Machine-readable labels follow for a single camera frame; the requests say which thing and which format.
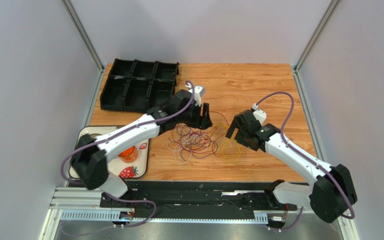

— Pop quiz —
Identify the strawberry print tray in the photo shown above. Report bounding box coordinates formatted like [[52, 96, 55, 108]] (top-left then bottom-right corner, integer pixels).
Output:
[[68, 126, 153, 181]]

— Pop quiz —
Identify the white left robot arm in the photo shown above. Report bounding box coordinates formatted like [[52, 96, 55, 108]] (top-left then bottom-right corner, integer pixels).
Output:
[[70, 86, 213, 198]]

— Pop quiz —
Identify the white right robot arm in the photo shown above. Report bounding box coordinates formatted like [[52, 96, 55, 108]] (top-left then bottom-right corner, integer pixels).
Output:
[[225, 109, 358, 223]]

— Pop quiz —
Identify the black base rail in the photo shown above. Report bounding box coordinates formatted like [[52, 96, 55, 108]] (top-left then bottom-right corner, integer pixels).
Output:
[[99, 180, 298, 220]]

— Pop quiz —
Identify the black compartment organizer box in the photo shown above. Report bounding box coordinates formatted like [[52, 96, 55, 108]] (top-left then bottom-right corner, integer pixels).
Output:
[[100, 58, 180, 113]]

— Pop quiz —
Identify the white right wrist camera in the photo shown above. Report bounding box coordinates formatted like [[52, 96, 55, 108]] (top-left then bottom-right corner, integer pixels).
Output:
[[251, 103, 267, 125]]

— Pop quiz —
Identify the aluminium frame rail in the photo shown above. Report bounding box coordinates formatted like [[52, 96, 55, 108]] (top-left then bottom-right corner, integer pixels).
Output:
[[60, 0, 105, 73]]

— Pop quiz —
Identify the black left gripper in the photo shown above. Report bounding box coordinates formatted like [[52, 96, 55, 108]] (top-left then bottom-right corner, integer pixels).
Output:
[[176, 101, 213, 131]]

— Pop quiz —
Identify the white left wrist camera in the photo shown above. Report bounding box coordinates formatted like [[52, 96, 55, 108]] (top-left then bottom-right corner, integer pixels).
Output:
[[185, 83, 206, 107]]

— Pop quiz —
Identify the orange cup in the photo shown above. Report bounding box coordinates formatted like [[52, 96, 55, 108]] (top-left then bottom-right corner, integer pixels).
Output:
[[118, 146, 139, 163]]

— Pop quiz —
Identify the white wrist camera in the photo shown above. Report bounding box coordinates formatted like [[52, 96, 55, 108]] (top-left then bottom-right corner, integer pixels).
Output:
[[185, 83, 206, 107], [251, 103, 267, 125]]

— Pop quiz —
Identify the yellow cable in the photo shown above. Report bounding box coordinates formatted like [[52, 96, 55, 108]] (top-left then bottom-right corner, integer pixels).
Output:
[[211, 123, 243, 161]]

